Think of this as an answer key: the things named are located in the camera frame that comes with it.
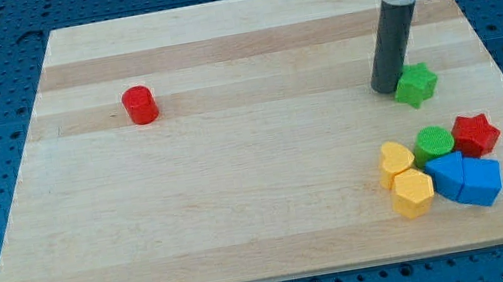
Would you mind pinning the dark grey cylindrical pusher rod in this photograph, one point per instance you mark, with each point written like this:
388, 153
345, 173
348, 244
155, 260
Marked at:
391, 45

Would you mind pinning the green star block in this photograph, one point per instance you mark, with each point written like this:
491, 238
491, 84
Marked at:
416, 84

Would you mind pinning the red star block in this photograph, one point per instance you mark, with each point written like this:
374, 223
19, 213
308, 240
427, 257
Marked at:
474, 136

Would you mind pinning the green cylinder block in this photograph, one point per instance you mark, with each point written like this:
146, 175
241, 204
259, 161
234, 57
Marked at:
432, 142

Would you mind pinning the yellow heart block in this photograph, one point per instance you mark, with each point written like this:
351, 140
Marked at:
394, 159

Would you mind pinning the blue triangular block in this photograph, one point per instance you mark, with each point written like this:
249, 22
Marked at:
448, 174

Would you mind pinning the yellow hexagon block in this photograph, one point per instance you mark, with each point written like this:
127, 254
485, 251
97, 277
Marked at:
412, 193

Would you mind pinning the blue pentagon block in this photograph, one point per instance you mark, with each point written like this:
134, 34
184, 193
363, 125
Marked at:
481, 183

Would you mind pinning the light wooden board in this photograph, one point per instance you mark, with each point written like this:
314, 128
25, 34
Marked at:
263, 163

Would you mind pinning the red cylinder block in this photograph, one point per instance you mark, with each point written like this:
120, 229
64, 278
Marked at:
140, 105

